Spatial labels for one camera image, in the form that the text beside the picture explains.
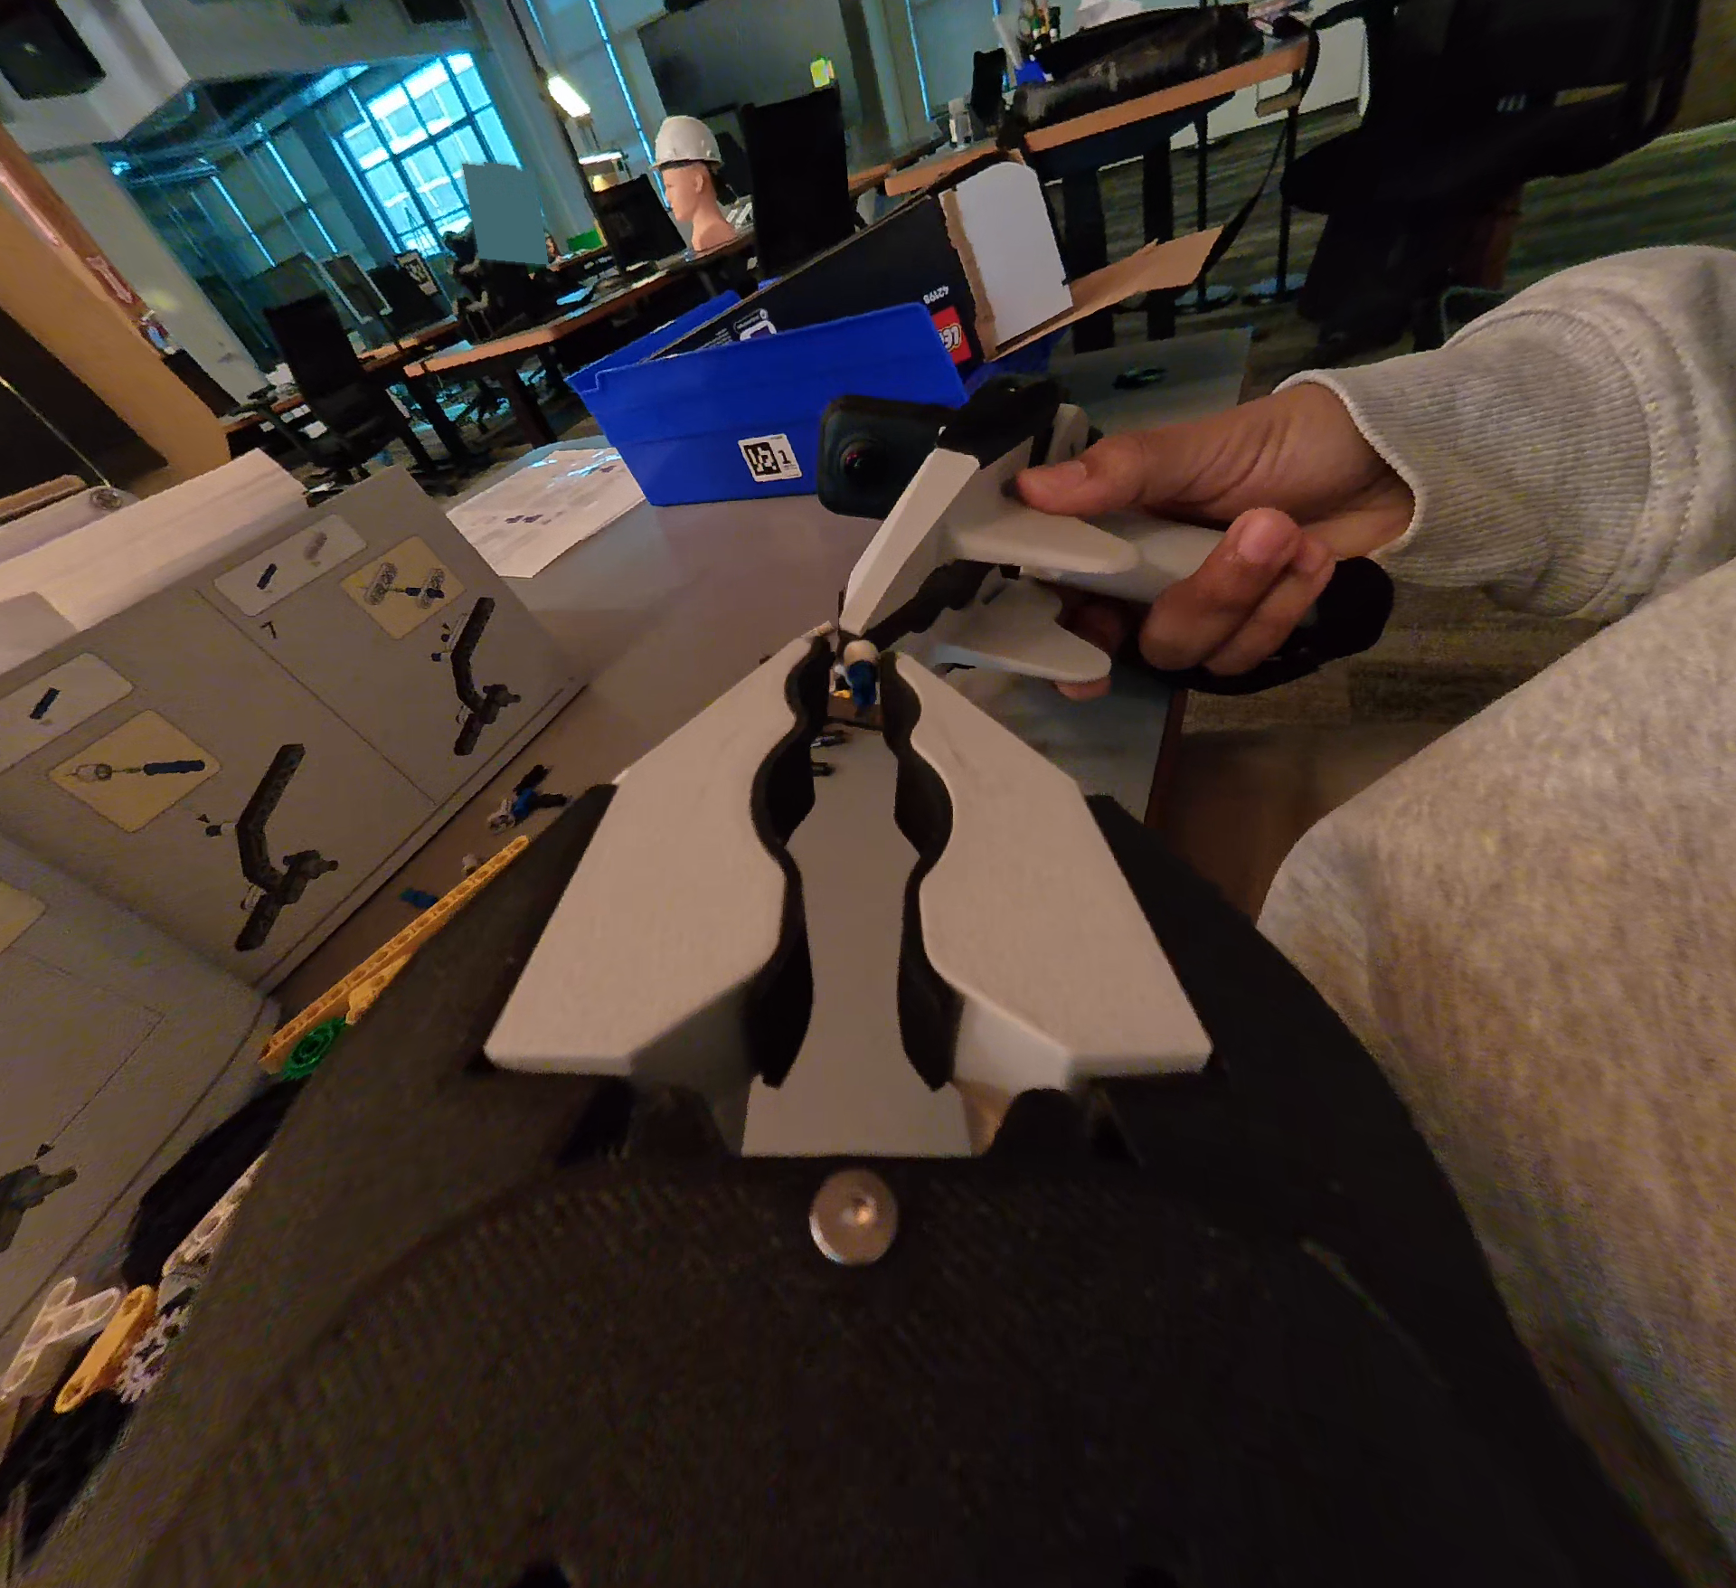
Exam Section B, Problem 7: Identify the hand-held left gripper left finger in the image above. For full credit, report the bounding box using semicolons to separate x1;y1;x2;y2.
485;626;838;1093

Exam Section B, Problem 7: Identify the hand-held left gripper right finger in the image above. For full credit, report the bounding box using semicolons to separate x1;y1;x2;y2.
879;650;1214;1099

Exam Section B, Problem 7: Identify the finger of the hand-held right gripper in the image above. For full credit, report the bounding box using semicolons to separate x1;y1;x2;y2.
933;584;1117;686
838;447;1140;643

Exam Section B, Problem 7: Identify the person's right forearm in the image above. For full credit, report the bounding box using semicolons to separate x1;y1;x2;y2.
1274;245;1736;625

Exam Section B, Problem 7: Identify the black lego set box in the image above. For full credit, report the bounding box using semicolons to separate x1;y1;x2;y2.
651;157;1229;380

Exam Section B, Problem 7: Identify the pile of lego pieces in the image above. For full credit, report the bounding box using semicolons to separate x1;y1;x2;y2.
0;764;574;1551

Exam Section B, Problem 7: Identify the grey lego instruction booklet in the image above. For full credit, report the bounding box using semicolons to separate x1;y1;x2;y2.
0;469;585;1339

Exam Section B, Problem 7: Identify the person's right hand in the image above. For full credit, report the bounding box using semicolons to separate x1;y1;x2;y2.
1015;384;1420;704

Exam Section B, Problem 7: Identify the blue plastic bin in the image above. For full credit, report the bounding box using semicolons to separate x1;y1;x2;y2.
566;289;1061;508

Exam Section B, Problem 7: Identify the black computer monitor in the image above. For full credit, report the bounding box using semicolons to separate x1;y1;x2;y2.
589;177;687;276
736;86;858;281

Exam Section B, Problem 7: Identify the wooden standing desk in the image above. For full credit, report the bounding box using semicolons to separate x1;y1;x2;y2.
880;33;1321;347

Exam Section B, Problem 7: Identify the mannequin head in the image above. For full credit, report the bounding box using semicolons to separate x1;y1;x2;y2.
670;162;742;256

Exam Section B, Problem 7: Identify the black bag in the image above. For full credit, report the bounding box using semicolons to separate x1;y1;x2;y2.
1010;4;1273;122

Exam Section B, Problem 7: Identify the printed paper sheet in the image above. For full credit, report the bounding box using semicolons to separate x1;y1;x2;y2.
449;454;647;581

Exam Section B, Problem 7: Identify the row of wooden desks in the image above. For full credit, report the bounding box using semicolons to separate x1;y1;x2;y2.
225;238;763;490

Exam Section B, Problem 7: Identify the person's grey sweatshirt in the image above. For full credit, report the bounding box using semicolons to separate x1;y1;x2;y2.
1259;558;1736;1588

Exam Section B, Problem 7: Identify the black mesh office chair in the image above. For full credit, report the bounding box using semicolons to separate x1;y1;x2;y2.
1281;0;1736;358

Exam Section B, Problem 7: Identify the white box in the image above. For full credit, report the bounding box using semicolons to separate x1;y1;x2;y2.
0;449;310;613

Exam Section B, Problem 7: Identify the wooden pillar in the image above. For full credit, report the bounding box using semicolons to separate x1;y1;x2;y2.
0;129;234;495

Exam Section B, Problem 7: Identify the large black wall screen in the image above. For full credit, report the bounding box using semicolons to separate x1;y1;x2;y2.
637;0;871;128

